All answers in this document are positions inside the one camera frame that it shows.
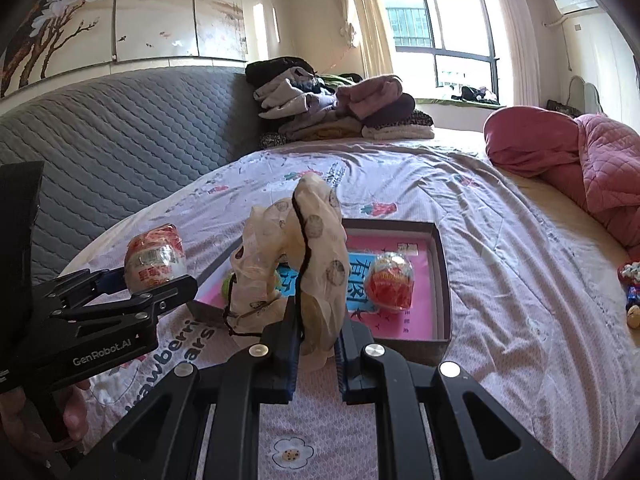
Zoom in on white red egg toy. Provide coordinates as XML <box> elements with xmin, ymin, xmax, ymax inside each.
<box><xmin>124</xmin><ymin>223</ymin><xmax>188</xmax><ymax>294</ymax></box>

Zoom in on cream dotted hair scrunchie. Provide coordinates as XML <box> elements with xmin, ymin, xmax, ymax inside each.
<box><xmin>228</xmin><ymin>174</ymin><xmax>350</xmax><ymax>370</ymax></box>

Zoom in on red clear egg toy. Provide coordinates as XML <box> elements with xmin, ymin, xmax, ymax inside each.
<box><xmin>363</xmin><ymin>252</ymin><xmax>416</xmax><ymax>312</ymax></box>

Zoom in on left hand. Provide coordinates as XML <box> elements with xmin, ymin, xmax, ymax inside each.
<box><xmin>1</xmin><ymin>380</ymin><xmax>90</xmax><ymax>460</ymax></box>

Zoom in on pink printed bed quilt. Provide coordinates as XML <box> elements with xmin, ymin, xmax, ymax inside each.
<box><xmin>63</xmin><ymin>140</ymin><xmax>639</xmax><ymax>479</ymax></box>

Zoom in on grey quilted headboard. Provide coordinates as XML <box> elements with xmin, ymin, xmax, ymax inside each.
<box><xmin>1</xmin><ymin>66</ymin><xmax>259</xmax><ymax>282</ymax></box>

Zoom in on grey box tray pink bottom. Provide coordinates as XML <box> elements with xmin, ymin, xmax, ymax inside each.
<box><xmin>186</xmin><ymin>218</ymin><xmax>452</xmax><ymax>366</ymax></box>

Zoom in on small colourful doll toy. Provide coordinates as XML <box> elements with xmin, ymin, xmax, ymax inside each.
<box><xmin>617</xmin><ymin>261</ymin><xmax>640</xmax><ymax>330</ymax></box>

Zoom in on pile of folded clothes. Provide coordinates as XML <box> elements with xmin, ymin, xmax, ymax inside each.
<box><xmin>245</xmin><ymin>56</ymin><xmax>435</xmax><ymax>148</ymax></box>

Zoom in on pink quilted blanket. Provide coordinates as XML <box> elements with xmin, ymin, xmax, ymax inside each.
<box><xmin>483</xmin><ymin>106</ymin><xmax>640</xmax><ymax>259</ymax></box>

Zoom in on dark items on windowsill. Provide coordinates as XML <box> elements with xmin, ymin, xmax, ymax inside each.
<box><xmin>451</xmin><ymin>86</ymin><xmax>499</xmax><ymax>105</ymax></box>

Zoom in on white chair back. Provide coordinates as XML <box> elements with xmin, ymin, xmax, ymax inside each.
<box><xmin>566</xmin><ymin>76</ymin><xmax>604</xmax><ymax>115</ymax></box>

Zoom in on beige curtain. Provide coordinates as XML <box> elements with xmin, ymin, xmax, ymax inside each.
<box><xmin>336</xmin><ymin>0</ymin><xmax>393</xmax><ymax>77</ymax></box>

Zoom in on white air conditioner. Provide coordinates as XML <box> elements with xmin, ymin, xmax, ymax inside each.
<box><xmin>553</xmin><ymin>0</ymin><xmax>599</xmax><ymax>15</ymax></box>

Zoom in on blossom painted wall panel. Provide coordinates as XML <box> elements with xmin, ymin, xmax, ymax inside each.
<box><xmin>1</xmin><ymin>0</ymin><xmax>247</xmax><ymax>96</ymax></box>

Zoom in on window with dark frame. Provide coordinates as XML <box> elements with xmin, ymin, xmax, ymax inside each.
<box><xmin>381</xmin><ymin>0</ymin><xmax>500</xmax><ymax>101</ymax></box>

